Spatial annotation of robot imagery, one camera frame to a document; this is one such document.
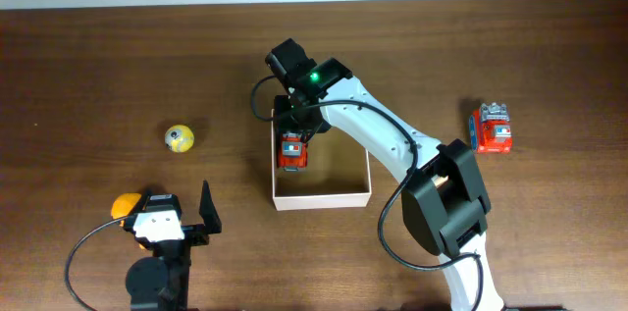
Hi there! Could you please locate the red toy fire truck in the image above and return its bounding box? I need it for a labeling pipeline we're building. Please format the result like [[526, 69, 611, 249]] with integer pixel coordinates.
[[277, 131, 307, 172]]

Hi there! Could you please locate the red toy tank vehicle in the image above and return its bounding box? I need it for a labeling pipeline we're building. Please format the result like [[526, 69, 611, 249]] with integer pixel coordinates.
[[468, 102, 513, 154]]

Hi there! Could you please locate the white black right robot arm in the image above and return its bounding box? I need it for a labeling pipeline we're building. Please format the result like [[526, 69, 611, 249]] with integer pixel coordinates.
[[265, 38, 506, 310]]

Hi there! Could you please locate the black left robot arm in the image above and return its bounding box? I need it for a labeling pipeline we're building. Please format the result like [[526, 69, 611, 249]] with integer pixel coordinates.
[[118, 181, 222, 311]]

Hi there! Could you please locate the orange ball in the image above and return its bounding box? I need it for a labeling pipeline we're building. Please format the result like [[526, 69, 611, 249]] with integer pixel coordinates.
[[110, 193, 141, 219]]

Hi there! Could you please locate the yellow grey toy ball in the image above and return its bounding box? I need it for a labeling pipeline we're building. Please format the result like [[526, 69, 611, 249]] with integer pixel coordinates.
[[165, 125, 194, 153]]

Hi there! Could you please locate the pink cardboard box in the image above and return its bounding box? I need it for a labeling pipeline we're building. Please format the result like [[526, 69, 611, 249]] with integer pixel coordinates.
[[271, 126, 372, 211]]

